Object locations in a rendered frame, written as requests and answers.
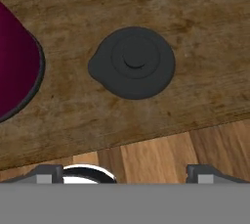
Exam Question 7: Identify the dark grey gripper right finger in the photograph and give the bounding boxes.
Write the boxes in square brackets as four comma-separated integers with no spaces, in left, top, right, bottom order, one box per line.
[186,163,249,185]

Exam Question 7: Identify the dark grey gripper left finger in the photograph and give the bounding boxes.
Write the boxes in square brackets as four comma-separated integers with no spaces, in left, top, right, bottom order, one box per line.
[3,163,64,185]

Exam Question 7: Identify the white and black round object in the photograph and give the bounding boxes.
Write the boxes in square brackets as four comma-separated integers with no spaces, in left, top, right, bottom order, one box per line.
[62,164,117,185]

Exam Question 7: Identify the dark grey blender lid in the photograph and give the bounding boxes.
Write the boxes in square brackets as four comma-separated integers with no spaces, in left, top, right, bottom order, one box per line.
[87,25,177,101]

